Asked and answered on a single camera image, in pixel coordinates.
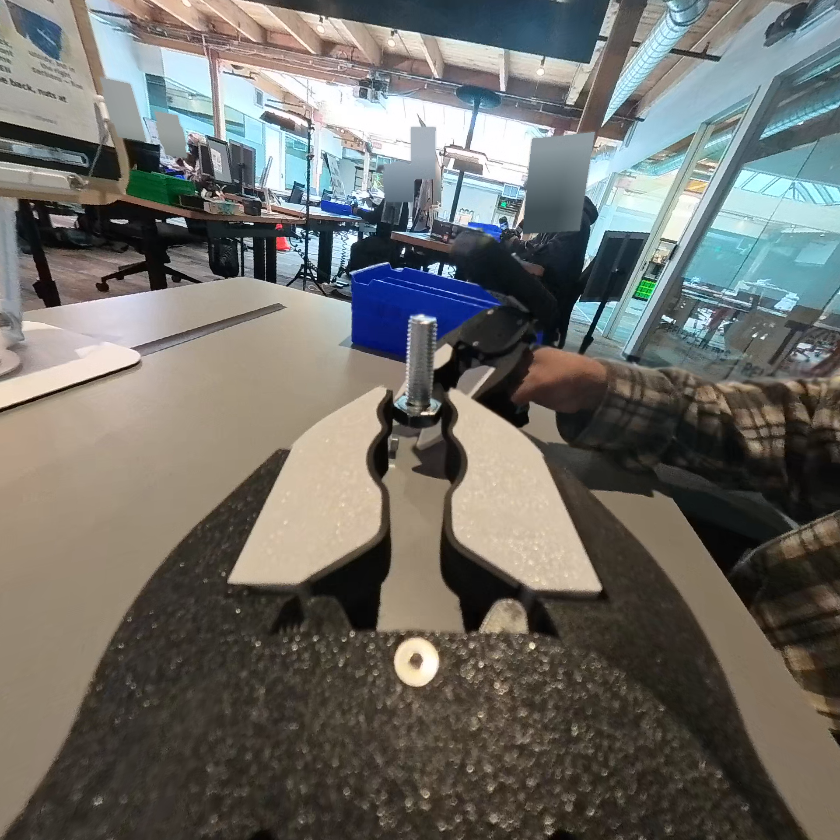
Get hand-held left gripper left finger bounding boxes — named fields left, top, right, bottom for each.
left=227, top=386, right=396, bottom=592

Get printed instruction sign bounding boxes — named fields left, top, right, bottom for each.
left=0, top=0, right=101, bottom=143

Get large blue plastic bin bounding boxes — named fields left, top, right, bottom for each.
left=350, top=262, right=547, bottom=363

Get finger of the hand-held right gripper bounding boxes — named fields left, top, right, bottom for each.
left=412, top=343, right=504, bottom=455

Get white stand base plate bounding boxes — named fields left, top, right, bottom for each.
left=0, top=320, right=143, bottom=413

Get silver ventilation duct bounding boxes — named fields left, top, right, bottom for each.
left=609, top=0, right=711, bottom=127

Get green plastic bins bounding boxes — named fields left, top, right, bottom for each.
left=126, top=168, right=198, bottom=202

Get person's plaid shirt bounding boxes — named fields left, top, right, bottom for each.
left=727, top=511, right=840, bottom=750

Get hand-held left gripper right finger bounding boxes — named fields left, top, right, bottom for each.
left=444, top=400, right=605, bottom=599

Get wooden office desk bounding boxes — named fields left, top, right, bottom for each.
left=125, top=192, right=368, bottom=290

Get person's right hand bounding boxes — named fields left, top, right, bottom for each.
left=511, top=344, right=609, bottom=416

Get black office chair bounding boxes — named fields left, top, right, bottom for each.
left=94, top=217, right=206, bottom=294

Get black computer monitor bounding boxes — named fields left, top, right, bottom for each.
left=197, top=135, right=258, bottom=198

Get black panel on stand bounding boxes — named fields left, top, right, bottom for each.
left=577, top=230, right=652, bottom=357

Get black tripod stand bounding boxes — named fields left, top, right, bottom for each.
left=286, top=110, right=337, bottom=291

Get person's right forearm plaid sleeve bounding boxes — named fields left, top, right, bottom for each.
left=556, top=358, right=840, bottom=527

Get metal stand pole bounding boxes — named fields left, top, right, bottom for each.
left=0, top=197, right=27, bottom=349

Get silver hex bolt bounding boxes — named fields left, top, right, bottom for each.
left=393, top=314, right=445, bottom=429

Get black ceiling panel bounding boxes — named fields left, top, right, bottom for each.
left=257, top=0, right=613, bottom=65

